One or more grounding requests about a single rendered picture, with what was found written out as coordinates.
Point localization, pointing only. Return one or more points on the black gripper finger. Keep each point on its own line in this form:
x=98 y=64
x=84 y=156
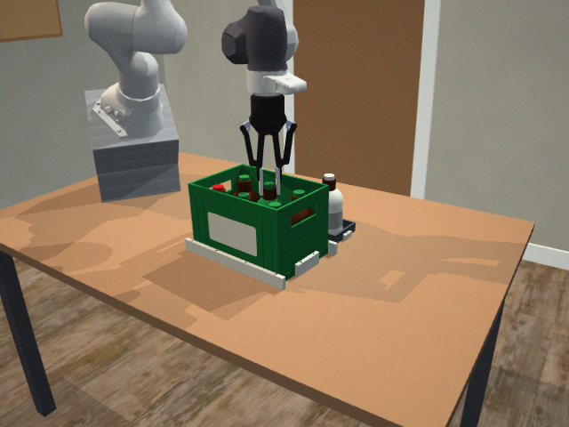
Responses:
x=291 y=127
x=245 y=128

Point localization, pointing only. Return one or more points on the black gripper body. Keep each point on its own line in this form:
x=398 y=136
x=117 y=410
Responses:
x=267 y=104

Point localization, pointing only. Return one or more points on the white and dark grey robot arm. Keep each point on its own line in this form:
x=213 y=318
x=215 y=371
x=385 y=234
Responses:
x=264 y=39

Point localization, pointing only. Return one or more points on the brown bottle with red cap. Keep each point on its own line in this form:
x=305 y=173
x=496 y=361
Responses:
x=219 y=188

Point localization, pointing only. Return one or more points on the green bottle crate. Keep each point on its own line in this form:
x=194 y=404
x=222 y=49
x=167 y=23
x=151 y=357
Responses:
x=260 y=234

